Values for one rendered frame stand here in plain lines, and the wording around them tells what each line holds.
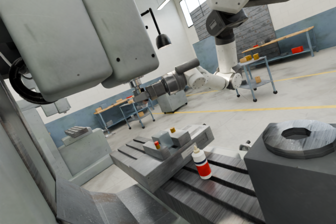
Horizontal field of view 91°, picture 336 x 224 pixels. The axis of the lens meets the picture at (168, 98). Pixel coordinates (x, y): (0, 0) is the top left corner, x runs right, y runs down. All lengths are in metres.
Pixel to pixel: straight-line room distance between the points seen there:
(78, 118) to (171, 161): 6.59
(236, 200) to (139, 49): 0.52
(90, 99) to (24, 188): 6.87
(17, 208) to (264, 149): 0.41
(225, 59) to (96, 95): 6.70
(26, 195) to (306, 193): 0.42
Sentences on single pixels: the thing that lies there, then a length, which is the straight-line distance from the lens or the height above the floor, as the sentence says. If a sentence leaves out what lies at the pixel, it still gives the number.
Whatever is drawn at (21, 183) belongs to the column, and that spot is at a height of 1.21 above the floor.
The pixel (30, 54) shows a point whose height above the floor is 1.44.
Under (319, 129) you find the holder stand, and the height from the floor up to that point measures 1.13.
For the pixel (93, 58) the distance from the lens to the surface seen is 0.52.
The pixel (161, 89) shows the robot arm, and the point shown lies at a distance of 0.63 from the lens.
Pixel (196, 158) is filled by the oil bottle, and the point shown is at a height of 1.01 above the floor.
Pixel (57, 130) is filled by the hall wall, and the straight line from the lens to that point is 7.11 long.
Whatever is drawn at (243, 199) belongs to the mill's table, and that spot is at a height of 0.93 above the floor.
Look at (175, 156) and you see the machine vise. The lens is 0.65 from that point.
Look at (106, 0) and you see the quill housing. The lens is 0.63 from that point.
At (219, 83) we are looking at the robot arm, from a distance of 0.81.
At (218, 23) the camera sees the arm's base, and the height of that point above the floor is 1.39.
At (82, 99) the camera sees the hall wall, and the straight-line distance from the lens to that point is 7.18.
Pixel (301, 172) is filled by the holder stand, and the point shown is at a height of 1.11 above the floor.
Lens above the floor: 1.29
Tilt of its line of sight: 8 degrees down
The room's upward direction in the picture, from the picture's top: 22 degrees counter-clockwise
